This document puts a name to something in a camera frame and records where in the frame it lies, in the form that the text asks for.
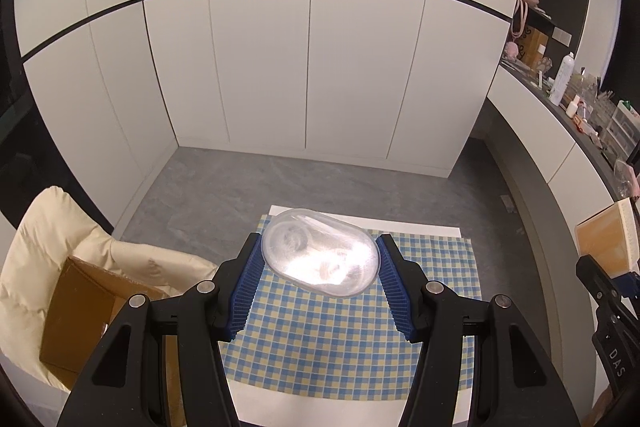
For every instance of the pink plush toy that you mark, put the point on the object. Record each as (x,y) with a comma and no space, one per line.
(511,52)

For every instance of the white wall cabinets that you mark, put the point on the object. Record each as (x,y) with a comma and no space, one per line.
(300,57)

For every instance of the clear drawer organizer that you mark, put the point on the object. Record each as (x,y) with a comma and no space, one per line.
(622,127)

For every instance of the floor socket plate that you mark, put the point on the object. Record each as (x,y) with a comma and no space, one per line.
(508,203)

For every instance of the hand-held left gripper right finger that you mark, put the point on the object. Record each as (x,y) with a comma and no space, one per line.
(400,292)

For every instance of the brown printed carton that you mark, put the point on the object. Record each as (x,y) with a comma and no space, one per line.
(532,47)

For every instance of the cream padded chair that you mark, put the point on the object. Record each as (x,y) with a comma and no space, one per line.
(50,232)

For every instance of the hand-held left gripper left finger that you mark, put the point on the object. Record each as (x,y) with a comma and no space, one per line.
(245,292)

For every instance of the blue yellow checked tablecloth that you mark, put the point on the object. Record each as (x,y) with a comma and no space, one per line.
(325,332)

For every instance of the pink cube box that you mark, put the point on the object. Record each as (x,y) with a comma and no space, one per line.
(600,237)

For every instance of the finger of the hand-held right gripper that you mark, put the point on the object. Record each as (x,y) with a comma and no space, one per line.
(631,283)
(597,279)

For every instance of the white spray bottle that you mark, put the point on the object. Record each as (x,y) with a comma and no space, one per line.
(562,77)

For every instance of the small white bottle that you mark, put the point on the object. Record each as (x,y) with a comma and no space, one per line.
(572,105)

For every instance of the clear plastic oval case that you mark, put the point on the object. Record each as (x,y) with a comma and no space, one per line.
(320,257)

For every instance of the brown cardboard box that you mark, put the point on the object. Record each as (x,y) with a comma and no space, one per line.
(75,307)

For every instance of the pink bag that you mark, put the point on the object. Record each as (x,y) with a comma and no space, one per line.
(522,7)

